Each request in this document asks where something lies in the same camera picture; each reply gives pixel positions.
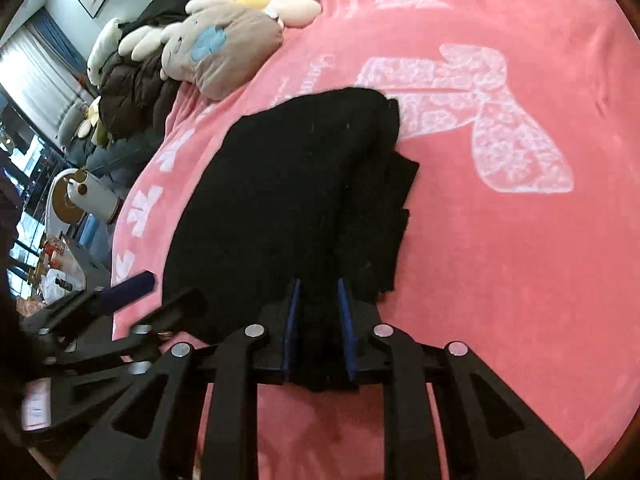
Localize black small garment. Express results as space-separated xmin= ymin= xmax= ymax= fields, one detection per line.
xmin=162 ymin=87 xmax=421 ymax=393

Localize dark brown puffer jacket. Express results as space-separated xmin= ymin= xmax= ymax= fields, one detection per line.
xmin=97 ymin=50 xmax=181 ymax=136

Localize white box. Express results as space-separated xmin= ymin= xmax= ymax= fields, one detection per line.
xmin=42 ymin=265 xmax=87 ymax=306

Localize blue curtain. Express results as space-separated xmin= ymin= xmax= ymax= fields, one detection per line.
xmin=30 ymin=7 xmax=92 ymax=63

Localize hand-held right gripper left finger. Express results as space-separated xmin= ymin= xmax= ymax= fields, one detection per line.
xmin=56 ymin=278 xmax=302 ymax=480

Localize grey plush pillow blue patch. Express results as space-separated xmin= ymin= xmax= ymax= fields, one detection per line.
xmin=160 ymin=7 xmax=286 ymax=102

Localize window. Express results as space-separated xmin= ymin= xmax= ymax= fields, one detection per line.
xmin=0 ymin=107 xmax=56 ymax=281

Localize white plush pillow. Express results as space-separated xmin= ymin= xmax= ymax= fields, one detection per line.
xmin=86 ymin=17 xmax=125 ymax=86

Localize pink printed blanket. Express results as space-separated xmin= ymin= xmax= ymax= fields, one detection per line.
xmin=110 ymin=0 xmax=640 ymax=480

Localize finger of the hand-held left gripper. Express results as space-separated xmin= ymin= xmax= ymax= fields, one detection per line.
xmin=50 ymin=287 xmax=207 ymax=376
xmin=20 ymin=270 xmax=157 ymax=341

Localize white round appliance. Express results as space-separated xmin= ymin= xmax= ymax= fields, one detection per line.
xmin=47 ymin=167 xmax=121 ymax=241

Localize cream petal pillow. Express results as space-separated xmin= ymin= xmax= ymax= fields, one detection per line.
xmin=119 ymin=24 xmax=176 ymax=60

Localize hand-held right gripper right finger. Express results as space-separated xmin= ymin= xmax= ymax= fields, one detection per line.
xmin=336 ymin=277 xmax=586 ymax=480

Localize grey sheer curtain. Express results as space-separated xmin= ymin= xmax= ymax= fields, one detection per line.
xmin=0 ymin=30 xmax=88 ymax=108

